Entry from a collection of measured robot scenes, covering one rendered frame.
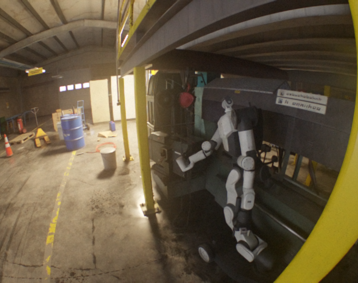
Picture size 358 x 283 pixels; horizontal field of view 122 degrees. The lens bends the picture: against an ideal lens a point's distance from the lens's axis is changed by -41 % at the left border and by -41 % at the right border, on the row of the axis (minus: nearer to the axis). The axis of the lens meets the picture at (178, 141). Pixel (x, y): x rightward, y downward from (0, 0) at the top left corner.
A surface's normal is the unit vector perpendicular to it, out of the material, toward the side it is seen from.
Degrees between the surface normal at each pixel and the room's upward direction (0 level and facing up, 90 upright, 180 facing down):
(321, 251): 90
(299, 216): 90
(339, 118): 78
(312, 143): 90
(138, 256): 0
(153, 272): 0
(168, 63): 90
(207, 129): 72
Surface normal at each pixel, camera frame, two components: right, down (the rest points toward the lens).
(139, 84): 0.43, 0.29
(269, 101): -0.89, -0.05
